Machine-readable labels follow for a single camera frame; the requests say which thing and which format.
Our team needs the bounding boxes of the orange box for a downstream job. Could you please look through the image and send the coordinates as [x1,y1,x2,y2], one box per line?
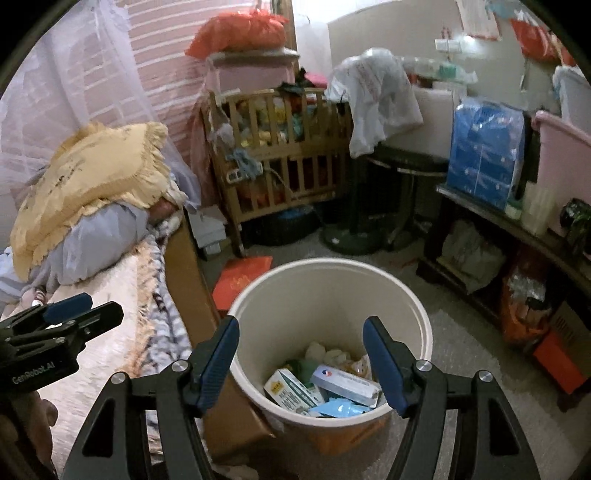
[533,332,588,394]

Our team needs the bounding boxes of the red hanging bag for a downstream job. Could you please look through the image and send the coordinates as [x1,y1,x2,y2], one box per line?
[510,18,570,63]

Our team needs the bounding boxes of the pink storage box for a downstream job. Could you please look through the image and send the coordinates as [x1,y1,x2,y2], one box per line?
[205,62,296,100]

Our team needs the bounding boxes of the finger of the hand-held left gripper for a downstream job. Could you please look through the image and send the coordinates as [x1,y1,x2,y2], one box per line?
[0,293,93,340]
[55,302,124,344]

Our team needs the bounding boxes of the blue tissue pack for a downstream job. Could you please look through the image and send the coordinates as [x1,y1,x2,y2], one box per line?
[447,97,527,210]

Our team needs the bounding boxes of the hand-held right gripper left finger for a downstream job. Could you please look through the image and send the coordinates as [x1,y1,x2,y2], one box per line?
[62,316,241,480]

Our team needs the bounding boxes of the white cloth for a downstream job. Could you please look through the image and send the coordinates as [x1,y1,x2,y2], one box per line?
[305,342,352,371]

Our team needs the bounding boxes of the wooden baby crib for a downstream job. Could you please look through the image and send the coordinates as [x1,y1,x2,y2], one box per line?
[203,88,357,257]

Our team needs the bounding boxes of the white green medicine box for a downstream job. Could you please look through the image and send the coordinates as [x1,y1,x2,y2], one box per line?
[264,369,326,413]

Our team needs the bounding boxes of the person's left hand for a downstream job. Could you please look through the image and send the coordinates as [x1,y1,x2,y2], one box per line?
[28,396,59,462]

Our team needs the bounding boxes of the dark wooden shelf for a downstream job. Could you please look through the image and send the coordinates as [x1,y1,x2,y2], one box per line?
[418,185,591,412]

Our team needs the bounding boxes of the blue wipes packet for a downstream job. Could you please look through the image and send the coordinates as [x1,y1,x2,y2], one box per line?
[309,398,372,418]

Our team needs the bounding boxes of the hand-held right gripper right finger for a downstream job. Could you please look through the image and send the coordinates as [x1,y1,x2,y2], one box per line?
[362,316,541,480]

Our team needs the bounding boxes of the green fuzzy sock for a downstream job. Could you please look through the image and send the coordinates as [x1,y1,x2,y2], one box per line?
[288,360,320,385]

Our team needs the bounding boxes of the grey plastic bag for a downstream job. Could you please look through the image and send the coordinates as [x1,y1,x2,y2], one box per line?
[441,222,507,292]

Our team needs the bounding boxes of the grey patterned bed sheet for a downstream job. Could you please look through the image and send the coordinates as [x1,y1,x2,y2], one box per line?
[134,217,199,444]

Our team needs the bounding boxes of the black round stand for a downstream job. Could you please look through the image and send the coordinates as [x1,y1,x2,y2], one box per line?
[322,148,451,254]

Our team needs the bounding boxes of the orange mesh bag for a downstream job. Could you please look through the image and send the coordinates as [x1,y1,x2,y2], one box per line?
[185,11,288,58]

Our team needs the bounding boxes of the white plastic bag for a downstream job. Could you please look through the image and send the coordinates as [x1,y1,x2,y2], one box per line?
[325,48,424,158]

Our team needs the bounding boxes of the wall calendar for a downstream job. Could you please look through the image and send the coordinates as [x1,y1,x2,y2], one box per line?
[455,0,502,40]

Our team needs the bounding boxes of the yellow frilled pillow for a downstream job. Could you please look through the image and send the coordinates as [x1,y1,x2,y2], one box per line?
[9,121,170,280]

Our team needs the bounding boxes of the stack of clear cups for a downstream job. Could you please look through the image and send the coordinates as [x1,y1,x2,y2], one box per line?
[522,182,555,236]

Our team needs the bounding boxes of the cream plastic bucket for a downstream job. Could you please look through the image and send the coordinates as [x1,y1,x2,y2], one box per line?
[228,258,433,455]

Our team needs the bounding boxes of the orange plastic bag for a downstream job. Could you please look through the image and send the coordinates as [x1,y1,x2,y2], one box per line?
[501,268,555,347]

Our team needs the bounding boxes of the pink plastic tub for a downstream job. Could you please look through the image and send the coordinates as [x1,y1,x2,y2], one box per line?
[531,111,591,237]

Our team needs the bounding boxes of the red flat box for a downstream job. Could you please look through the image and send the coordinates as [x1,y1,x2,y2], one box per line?
[211,257,273,319]

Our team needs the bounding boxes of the pink striped curtain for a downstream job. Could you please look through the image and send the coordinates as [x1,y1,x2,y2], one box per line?
[124,0,296,139]

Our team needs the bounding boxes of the white mosquito net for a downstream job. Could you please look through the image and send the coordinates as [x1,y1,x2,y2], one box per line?
[0,0,185,185]

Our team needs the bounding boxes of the lavender blanket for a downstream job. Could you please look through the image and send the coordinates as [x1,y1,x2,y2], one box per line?
[0,175,190,303]

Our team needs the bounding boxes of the wooden bed frame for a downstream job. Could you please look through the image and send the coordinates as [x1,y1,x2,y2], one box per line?
[164,217,223,344]

